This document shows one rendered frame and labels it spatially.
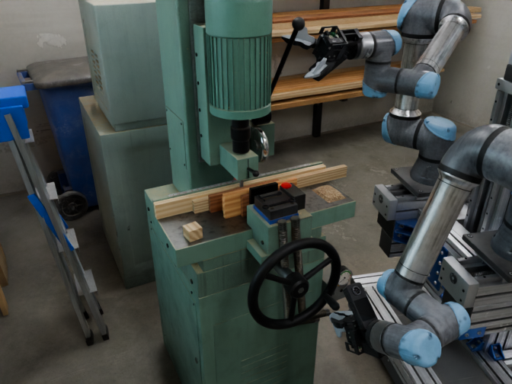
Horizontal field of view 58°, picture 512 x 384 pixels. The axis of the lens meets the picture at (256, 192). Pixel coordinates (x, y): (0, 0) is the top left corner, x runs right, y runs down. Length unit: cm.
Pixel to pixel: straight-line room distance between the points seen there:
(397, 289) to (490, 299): 43
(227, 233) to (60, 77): 187
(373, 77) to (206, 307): 85
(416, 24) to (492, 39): 320
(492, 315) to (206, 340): 87
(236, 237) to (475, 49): 404
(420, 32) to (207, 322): 119
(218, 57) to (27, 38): 239
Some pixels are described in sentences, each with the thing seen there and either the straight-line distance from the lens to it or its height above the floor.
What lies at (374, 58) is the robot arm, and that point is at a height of 133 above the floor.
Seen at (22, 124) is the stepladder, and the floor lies 106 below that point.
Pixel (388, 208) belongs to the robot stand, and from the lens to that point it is 182.
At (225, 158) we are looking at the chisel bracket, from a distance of 143.
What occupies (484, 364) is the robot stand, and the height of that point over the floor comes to 23.
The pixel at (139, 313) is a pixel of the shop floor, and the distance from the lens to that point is 245.
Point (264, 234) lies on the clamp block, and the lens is 126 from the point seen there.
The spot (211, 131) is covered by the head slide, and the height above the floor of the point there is 112.
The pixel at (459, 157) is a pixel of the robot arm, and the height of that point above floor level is 122.
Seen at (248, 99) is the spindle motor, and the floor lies 126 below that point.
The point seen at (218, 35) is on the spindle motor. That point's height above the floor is 142.
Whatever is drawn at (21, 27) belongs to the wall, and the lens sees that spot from 350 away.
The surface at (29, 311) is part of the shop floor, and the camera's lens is 265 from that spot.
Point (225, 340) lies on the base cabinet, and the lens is 154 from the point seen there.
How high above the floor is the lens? 162
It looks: 28 degrees down
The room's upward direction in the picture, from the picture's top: straight up
